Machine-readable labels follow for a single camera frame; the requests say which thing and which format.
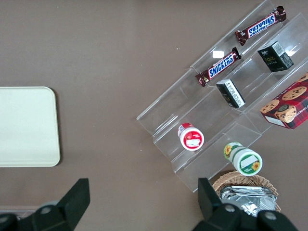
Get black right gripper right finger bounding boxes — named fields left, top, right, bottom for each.
left=192, top=177, right=259, bottom=231

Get light wicker basket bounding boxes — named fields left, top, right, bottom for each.
left=212, top=170, right=282, bottom=214

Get clear acrylic stepped shelf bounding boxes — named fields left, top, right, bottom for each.
left=136, top=0, right=308, bottom=193

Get red plaid cookie box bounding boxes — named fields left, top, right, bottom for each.
left=260, top=72, right=308, bottom=130

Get green lid sunflower jar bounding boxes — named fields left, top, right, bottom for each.
left=223, top=141, right=263, bottom=177

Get Snickers chocolate bar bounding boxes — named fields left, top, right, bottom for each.
left=235, top=6, right=287, bottom=46
left=195, top=47, right=242, bottom=88

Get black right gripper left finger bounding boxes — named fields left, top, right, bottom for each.
left=19, top=178, right=90, bottom=231

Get cream plastic tray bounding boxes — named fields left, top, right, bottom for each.
left=0, top=86, right=61, bottom=168

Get small black carton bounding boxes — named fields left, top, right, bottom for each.
left=257, top=40, right=295, bottom=73
left=216, top=78, right=246, bottom=109

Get red lid jar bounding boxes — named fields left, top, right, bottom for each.
left=177, top=122, right=205, bottom=152

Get stacked aluminium foil trays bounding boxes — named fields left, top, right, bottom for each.
left=218, top=185, right=278, bottom=217

